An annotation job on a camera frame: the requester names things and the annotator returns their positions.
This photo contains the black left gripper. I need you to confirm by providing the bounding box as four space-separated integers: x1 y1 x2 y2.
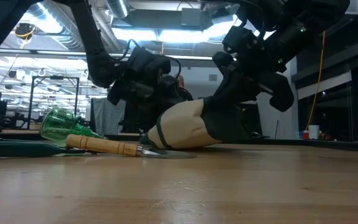
107 62 186 110

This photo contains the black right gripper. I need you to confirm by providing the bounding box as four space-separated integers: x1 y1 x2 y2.
213 51 295 113

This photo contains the beige green gardening bag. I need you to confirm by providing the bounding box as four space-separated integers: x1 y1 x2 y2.
140 96 251 151

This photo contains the wooden handled metal trowel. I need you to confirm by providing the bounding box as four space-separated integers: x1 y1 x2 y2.
65 133 197 160

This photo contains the transparent green plastic bottle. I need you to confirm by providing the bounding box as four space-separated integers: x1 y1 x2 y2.
40 107 107 147

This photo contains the dark green handled garden tool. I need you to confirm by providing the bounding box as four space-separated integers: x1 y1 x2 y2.
0 138 86 159

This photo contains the black cabinet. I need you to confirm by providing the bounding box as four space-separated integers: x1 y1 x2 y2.
247 102 264 138

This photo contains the grey cloth cover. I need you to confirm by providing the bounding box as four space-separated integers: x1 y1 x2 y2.
91 98 127 135

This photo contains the grey ceiling box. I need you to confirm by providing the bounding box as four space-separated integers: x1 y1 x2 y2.
180 7 205 27

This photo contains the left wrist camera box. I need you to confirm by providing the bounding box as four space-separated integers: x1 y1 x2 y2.
128 46 155 68

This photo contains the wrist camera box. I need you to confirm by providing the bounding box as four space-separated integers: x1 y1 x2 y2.
222 25 262 54
128 46 155 68

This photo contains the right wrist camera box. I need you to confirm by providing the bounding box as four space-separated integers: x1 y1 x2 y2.
222 25 262 54

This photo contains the yellow cable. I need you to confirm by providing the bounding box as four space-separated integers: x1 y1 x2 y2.
305 30 326 131

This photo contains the silver ventilation duct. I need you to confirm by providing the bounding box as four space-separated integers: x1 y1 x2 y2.
106 0 130 19

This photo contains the black metal rack frame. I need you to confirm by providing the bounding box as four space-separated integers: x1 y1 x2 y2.
27 75 80 130

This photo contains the ceiling cable reel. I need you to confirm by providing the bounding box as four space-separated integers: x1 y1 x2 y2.
14 22 36 40

